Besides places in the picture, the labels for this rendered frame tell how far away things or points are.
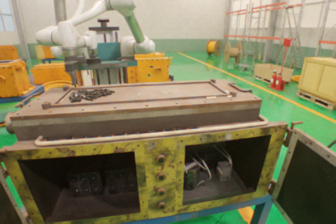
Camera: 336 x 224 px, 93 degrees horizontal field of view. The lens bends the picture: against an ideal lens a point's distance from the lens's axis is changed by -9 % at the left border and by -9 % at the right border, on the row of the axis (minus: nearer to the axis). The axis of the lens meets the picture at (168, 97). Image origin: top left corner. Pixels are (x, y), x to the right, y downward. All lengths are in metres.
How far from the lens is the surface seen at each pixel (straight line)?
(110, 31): 2.26
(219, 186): 1.31
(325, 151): 1.06
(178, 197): 1.16
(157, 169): 0.97
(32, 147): 0.99
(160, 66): 3.50
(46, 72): 7.33
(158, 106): 0.86
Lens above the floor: 1.70
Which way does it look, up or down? 20 degrees down
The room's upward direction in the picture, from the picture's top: straight up
